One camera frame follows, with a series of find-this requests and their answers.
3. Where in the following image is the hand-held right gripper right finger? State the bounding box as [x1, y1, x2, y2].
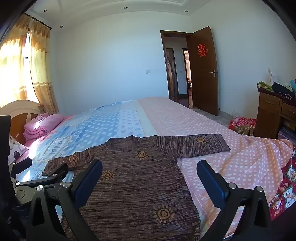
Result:
[196, 160, 278, 241]

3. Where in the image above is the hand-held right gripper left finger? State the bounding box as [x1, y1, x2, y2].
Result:
[23, 159, 103, 241]

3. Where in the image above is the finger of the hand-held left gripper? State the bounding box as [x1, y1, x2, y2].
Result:
[14, 163, 75, 188]
[9, 158, 33, 178]

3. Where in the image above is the brown knitted sweater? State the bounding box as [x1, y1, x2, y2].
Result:
[42, 134, 232, 241]

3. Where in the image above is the white printed pillow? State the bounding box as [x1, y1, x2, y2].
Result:
[8, 136, 30, 165]

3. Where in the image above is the blue and pink dotted bedsheet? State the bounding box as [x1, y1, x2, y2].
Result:
[8, 96, 295, 241]

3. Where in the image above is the pink folded blanket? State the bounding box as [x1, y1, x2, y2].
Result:
[24, 113, 64, 147]

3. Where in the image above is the wooden headboard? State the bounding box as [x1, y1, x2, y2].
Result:
[0, 100, 42, 144]

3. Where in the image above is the red checked cloth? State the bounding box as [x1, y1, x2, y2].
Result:
[229, 116, 257, 136]

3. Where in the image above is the red printed blanket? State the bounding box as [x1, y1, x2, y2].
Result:
[268, 141, 296, 221]

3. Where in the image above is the brown wooden desk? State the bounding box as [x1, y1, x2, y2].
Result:
[254, 89, 296, 140]

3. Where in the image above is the brown wooden door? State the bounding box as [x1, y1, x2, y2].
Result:
[187, 26, 219, 116]

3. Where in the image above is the yellow curtain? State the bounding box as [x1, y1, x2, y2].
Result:
[29, 20, 59, 115]
[0, 14, 31, 109]

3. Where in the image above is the green patterned cloth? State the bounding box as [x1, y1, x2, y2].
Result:
[256, 81, 273, 92]

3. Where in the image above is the black cloth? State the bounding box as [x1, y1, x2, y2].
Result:
[271, 82, 296, 96]

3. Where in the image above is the red paper door decoration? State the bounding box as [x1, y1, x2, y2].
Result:
[197, 42, 208, 57]

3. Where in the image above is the black curtain rod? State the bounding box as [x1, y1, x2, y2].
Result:
[24, 13, 53, 30]

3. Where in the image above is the white wall socket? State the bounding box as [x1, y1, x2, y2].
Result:
[267, 67, 278, 84]

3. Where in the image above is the brown door frame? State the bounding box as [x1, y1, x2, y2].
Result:
[160, 30, 192, 108]

